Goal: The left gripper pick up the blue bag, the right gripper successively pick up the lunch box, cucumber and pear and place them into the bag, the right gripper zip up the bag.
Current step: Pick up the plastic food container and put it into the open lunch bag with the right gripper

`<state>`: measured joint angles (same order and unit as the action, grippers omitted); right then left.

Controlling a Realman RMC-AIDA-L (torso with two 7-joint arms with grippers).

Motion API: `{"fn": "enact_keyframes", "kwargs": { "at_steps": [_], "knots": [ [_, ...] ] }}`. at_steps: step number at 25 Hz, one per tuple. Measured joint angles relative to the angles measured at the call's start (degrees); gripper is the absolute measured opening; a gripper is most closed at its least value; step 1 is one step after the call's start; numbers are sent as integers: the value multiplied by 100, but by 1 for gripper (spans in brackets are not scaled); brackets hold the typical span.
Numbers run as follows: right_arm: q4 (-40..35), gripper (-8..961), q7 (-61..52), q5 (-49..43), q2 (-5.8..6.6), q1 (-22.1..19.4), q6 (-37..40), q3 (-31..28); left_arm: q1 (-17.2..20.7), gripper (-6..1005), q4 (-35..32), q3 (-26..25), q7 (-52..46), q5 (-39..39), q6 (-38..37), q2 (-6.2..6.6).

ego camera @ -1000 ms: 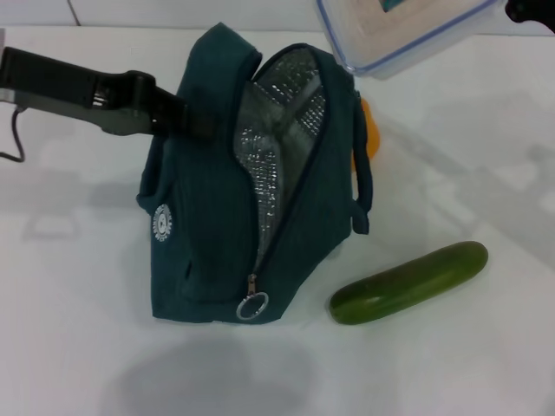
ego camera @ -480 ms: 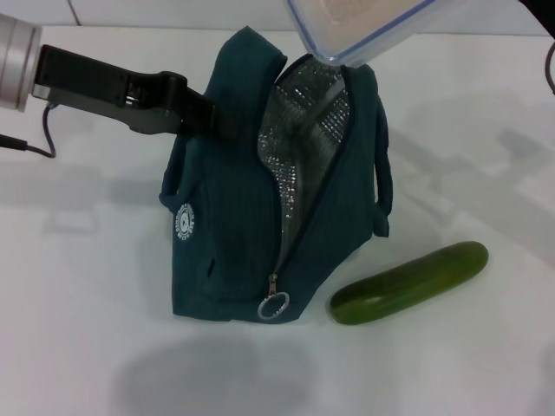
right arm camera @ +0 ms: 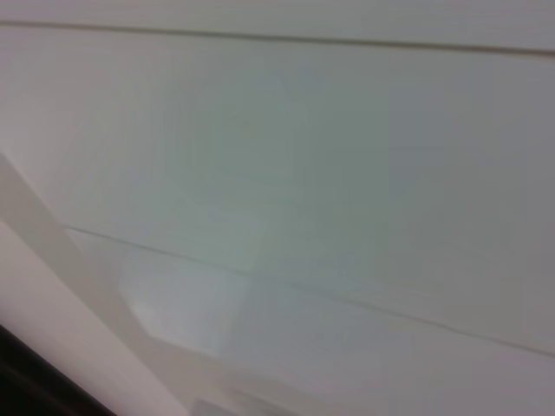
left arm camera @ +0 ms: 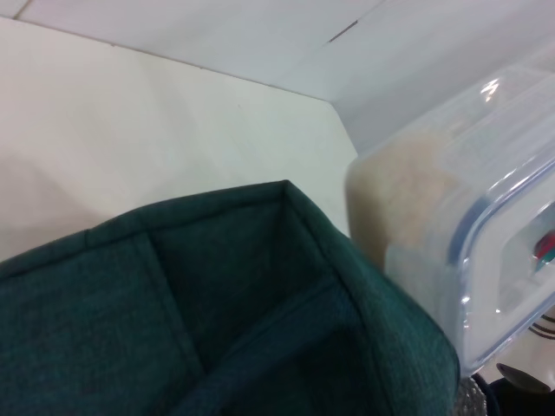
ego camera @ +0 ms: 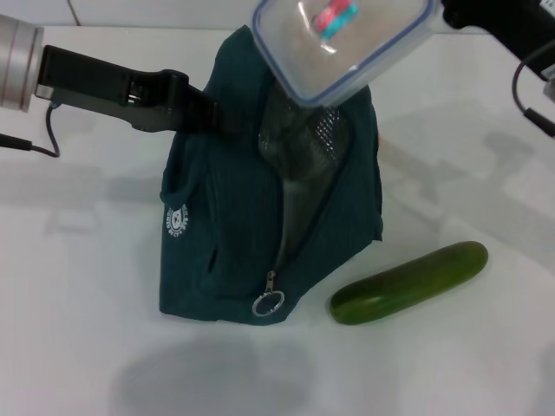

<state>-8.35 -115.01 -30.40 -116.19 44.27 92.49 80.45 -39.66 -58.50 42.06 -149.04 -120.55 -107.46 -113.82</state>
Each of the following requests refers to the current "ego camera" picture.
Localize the dark teal insulated lunch bag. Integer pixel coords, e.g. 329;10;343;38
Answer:
158;24;385;326

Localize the grey right gripper cable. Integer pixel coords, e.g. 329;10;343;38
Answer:
511;41;555;140

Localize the clear container with blue-rimmed lid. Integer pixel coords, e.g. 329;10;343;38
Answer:
251;0;440;109

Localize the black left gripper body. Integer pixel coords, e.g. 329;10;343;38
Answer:
34;42;193;133

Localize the green cucumber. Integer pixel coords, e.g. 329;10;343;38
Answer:
330;240;490;327

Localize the grey left gripper cable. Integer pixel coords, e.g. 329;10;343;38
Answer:
0;101;62;159

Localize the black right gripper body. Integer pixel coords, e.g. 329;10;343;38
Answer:
438;0;555;77

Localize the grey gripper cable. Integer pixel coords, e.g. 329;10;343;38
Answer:
511;41;555;140
0;101;62;159

